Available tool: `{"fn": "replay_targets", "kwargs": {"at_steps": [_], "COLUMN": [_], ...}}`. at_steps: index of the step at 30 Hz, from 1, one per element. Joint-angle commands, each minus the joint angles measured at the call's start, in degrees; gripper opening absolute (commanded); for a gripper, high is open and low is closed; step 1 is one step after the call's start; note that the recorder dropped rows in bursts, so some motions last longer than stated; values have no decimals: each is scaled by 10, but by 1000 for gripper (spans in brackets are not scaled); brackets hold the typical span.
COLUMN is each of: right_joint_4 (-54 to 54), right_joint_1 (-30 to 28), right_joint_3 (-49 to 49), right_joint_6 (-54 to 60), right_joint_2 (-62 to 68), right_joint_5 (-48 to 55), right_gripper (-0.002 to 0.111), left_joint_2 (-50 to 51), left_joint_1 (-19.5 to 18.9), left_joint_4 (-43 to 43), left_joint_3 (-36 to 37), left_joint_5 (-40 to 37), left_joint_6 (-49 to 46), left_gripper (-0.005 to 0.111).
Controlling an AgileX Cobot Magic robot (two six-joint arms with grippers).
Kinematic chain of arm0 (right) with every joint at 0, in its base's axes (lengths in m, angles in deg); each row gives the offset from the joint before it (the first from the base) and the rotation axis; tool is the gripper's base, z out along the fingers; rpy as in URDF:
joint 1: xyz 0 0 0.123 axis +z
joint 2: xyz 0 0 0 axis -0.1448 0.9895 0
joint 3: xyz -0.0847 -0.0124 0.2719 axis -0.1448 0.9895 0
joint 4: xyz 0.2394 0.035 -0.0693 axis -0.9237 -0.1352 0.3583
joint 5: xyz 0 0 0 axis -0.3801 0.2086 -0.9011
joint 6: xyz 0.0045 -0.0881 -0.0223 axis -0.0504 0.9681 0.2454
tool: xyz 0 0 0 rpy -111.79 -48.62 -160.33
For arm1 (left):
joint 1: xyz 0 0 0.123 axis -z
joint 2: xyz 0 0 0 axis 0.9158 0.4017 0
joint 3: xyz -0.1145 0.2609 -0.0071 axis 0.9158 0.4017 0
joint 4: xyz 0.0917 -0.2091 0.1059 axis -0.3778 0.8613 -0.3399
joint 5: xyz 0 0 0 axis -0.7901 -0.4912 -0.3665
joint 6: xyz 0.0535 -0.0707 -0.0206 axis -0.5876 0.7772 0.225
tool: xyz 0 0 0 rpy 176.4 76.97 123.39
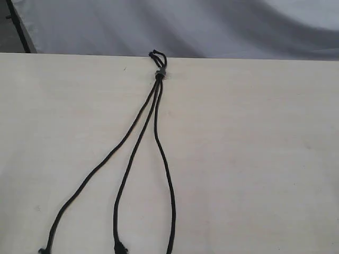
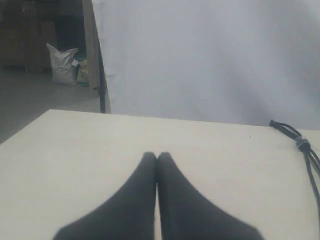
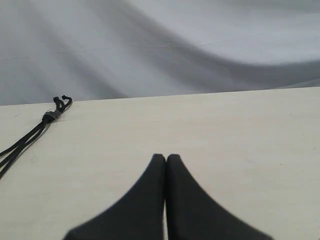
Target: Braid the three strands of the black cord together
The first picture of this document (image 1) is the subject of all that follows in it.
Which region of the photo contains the black plastic cable clamp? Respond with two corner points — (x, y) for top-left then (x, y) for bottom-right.
(155, 68), (166, 80)

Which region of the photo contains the black metal stand pole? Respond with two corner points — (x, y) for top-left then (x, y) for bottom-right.
(6, 0), (31, 53)

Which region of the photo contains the grey backdrop cloth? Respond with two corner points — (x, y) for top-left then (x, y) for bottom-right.
(13, 1), (338, 60)

